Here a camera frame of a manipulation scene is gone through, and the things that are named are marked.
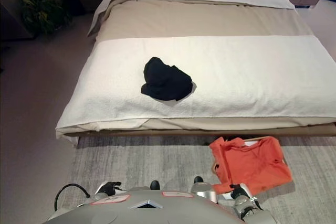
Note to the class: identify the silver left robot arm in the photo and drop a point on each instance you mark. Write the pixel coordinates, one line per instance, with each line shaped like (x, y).
(101, 192)

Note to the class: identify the black right robot foot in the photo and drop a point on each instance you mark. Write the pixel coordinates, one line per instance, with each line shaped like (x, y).
(198, 179)

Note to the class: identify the white fleece throw blanket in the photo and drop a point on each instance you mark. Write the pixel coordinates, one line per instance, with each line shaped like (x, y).
(236, 82)

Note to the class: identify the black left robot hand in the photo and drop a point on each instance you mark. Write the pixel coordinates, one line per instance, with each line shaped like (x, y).
(111, 186)

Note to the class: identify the black crumpled garment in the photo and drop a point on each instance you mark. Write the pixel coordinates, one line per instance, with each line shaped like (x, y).
(164, 79)

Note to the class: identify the green potted plant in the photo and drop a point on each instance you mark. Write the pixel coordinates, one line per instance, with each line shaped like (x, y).
(42, 9)

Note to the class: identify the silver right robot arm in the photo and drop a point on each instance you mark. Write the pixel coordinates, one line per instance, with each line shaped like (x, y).
(248, 205)

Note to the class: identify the black robot foot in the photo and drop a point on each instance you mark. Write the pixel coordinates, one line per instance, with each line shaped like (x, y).
(198, 179)
(155, 185)

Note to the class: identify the silver right robot leg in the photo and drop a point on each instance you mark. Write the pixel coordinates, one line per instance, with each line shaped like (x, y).
(204, 191)

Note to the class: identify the grey robot torso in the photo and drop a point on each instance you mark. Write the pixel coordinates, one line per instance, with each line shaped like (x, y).
(147, 209)

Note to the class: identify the bed with white blanket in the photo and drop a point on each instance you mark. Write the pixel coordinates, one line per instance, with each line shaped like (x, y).
(199, 19)

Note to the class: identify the grey woven rug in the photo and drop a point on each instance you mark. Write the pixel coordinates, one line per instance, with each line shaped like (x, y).
(147, 158)

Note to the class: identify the orange shirt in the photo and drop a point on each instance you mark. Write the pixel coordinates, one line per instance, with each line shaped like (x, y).
(252, 163)

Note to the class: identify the wooden frame laundry basket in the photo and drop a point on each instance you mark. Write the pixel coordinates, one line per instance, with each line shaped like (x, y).
(278, 144)

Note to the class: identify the black left robot foot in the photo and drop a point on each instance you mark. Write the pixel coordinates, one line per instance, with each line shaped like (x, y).
(155, 185)

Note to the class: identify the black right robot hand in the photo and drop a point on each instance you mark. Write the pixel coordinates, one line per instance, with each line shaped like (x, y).
(237, 191)

